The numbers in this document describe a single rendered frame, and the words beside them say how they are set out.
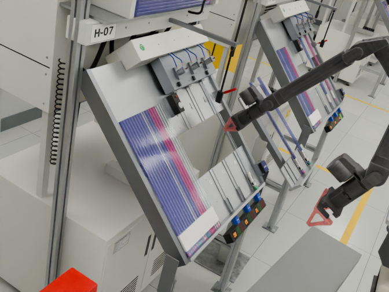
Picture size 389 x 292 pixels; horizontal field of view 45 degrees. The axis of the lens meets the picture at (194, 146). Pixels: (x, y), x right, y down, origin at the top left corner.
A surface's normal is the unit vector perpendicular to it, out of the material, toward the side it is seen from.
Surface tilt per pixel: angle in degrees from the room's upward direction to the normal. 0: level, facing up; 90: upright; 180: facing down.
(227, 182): 45
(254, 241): 0
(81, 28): 90
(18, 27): 90
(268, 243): 0
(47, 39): 90
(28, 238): 90
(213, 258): 0
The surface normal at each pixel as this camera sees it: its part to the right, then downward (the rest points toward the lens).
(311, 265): 0.22, -0.85
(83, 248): -0.50, 0.33
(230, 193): 0.75, -0.32
